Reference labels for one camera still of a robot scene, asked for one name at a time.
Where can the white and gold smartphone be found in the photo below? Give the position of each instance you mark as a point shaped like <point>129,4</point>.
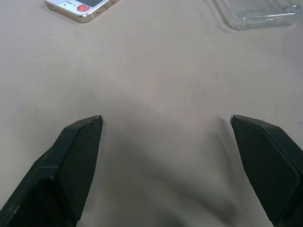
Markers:
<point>80,8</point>

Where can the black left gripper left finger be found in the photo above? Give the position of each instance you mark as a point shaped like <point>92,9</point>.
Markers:
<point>68,165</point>

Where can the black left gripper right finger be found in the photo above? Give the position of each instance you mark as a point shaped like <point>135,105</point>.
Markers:
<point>267,160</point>

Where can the clear transparent phone case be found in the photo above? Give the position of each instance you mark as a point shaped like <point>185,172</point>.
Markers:
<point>255,13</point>

